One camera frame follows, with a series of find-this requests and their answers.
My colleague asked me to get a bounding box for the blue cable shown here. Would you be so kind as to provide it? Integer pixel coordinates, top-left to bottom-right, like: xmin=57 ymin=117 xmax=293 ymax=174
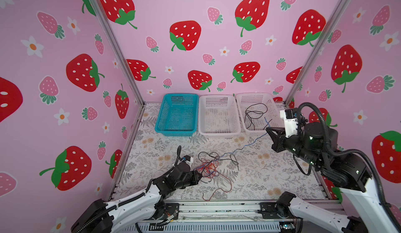
xmin=200 ymin=117 xmax=273 ymax=177

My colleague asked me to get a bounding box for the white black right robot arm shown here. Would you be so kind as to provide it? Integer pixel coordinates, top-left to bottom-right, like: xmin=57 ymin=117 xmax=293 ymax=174
xmin=265 ymin=102 xmax=401 ymax=233

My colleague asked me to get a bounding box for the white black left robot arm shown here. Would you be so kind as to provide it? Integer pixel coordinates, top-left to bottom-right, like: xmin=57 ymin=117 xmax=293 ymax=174
xmin=71 ymin=160 xmax=202 ymax=233

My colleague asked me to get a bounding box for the white right plastic basket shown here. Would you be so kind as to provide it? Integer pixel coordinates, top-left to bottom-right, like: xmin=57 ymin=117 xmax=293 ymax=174
xmin=236 ymin=93 xmax=284 ymax=136

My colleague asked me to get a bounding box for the white plastic basket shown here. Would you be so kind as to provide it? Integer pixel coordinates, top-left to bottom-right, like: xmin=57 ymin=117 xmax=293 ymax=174
xmin=236 ymin=93 xmax=284 ymax=136
xmin=198 ymin=95 xmax=241 ymax=138

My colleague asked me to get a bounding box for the white middle plastic basket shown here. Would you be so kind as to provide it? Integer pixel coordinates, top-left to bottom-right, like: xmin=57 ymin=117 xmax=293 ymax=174
xmin=198 ymin=95 xmax=241 ymax=138

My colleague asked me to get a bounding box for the teal plastic basket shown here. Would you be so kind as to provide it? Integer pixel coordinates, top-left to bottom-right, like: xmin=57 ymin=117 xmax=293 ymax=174
xmin=155 ymin=94 xmax=199 ymax=137

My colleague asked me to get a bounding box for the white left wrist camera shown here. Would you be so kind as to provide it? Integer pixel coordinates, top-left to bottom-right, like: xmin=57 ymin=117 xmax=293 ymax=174
xmin=181 ymin=155 xmax=194 ymax=169

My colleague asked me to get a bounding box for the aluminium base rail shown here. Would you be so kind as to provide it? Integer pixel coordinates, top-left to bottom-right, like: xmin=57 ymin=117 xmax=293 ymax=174
xmin=96 ymin=200 xmax=345 ymax=233

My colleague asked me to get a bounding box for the aluminium right corner post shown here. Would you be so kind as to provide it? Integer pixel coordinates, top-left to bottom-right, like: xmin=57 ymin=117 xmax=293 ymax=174
xmin=284 ymin=0 xmax=352 ymax=108

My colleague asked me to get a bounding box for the aluminium corner post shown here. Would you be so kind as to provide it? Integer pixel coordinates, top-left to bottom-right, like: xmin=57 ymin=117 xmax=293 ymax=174
xmin=284 ymin=0 xmax=352 ymax=108
xmin=89 ymin=0 xmax=145 ymax=107

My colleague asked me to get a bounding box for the aluminium left corner post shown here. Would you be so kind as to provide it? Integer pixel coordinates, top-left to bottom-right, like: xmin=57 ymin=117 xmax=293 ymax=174
xmin=89 ymin=0 xmax=145 ymax=107

